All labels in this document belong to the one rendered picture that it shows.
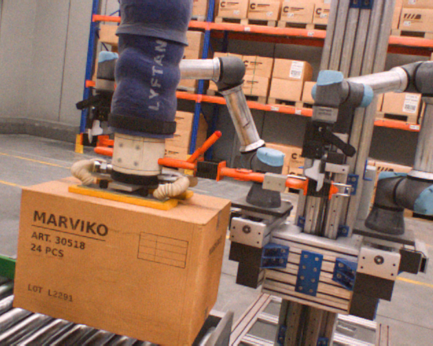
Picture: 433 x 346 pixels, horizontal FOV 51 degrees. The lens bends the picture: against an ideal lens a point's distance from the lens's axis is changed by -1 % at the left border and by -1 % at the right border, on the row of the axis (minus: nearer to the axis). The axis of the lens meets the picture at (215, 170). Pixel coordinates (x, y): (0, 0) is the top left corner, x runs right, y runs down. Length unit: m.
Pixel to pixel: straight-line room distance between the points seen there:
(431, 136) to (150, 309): 1.10
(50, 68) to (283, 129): 6.43
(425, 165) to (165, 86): 0.93
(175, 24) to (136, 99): 0.26
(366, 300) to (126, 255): 0.90
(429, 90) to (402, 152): 8.06
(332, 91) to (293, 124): 8.56
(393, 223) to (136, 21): 1.16
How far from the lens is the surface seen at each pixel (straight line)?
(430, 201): 1.74
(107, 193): 1.47
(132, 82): 1.46
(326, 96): 1.41
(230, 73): 1.82
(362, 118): 2.01
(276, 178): 1.43
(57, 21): 13.06
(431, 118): 1.74
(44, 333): 1.81
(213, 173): 1.45
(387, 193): 1.83
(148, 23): 1.46
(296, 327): 2.14
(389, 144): 9.77
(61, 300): 1.57
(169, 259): 1.37
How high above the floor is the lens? 1.42
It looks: 8 degrees down
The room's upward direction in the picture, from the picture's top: 8 degrees clockwise
